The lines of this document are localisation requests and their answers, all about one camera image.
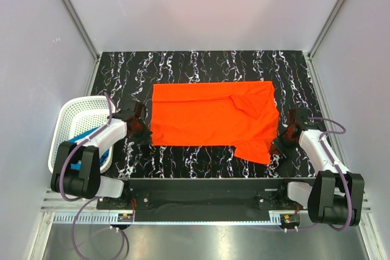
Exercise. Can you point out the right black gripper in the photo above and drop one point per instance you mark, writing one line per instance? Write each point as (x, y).
(276, 147)

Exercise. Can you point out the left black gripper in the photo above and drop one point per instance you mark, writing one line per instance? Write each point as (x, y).
(145, 137)

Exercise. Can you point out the orange t-shirt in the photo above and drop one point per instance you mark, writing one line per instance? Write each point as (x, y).
(239, 114)

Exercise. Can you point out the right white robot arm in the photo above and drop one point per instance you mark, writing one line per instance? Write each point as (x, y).
(336, 196)

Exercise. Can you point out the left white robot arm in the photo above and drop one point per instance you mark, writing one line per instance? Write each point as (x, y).
(77, 173)

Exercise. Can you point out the white plastic laundry basket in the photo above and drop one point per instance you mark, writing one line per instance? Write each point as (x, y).
(77, 119)

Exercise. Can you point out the blue t-shirt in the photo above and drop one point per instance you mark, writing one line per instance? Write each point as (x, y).
(105, 159)

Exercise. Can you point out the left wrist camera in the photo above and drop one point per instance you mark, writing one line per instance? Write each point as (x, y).
(134, 108)

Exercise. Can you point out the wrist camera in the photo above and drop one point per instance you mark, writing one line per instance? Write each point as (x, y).
(299, 116)
(134, 108)

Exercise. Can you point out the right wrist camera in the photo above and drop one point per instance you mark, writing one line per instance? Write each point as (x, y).
(299, 116)

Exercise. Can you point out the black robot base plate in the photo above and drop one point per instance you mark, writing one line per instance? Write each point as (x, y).
(216, 197)

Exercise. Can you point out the slotted cable duct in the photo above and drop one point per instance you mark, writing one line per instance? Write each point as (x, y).
(266, 219)

